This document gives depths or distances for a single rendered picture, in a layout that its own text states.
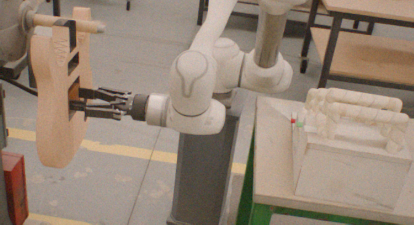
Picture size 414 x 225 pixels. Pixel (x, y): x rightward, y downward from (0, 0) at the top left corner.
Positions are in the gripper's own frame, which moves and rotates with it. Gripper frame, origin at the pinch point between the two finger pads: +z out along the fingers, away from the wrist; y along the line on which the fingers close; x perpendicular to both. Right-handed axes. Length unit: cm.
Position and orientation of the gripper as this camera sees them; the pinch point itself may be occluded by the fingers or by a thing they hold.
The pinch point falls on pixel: (76, 98)
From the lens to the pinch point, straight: 142.3
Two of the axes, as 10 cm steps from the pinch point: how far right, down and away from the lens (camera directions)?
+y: 1.0, -4.6, 8.8
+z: -9.9, -1.4, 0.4
